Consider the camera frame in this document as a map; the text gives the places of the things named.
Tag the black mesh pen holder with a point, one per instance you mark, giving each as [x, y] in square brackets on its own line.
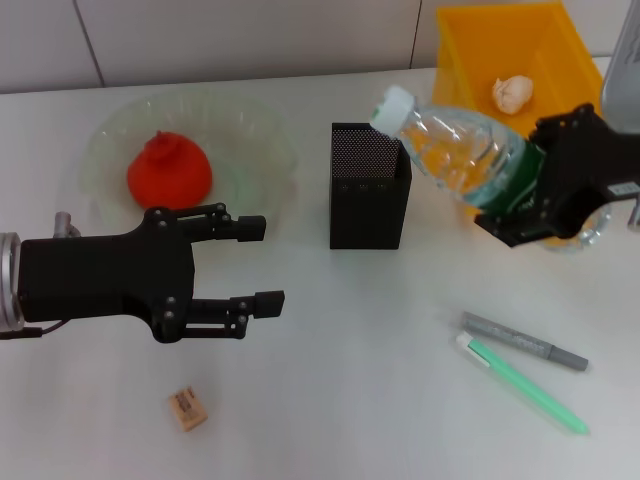
[367, 200]

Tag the beige eraser block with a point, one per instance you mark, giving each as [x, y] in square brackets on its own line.
[187, 407]

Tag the yellow plastic bin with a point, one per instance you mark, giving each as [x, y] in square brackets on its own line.
[460, 60]

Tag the white paper ball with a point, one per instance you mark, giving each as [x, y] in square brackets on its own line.
[512, 94]

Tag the clear green glass fruit plate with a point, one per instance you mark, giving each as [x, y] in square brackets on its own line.
[240, 140]

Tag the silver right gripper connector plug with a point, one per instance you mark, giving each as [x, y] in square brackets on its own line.
[635, 210]

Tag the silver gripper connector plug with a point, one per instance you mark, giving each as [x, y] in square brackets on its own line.
[635, 210]
[64, 226]

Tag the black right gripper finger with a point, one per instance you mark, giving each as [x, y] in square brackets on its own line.
[540, 137]
[515, 225]

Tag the mint green pen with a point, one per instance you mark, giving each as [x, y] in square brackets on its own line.
[530, 390]

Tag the grey marker pen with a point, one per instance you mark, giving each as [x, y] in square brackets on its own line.
[530, 344]

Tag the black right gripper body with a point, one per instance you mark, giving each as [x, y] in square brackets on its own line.
[580, 170]

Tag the clear water bottle green label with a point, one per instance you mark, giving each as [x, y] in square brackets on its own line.
[450, 150]

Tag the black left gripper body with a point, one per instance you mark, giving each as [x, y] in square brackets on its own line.
[100, 277]

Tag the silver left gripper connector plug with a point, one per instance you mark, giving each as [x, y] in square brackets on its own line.
[64, 226]

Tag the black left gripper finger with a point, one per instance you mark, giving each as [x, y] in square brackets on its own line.
[269, 303]
[250, 228]

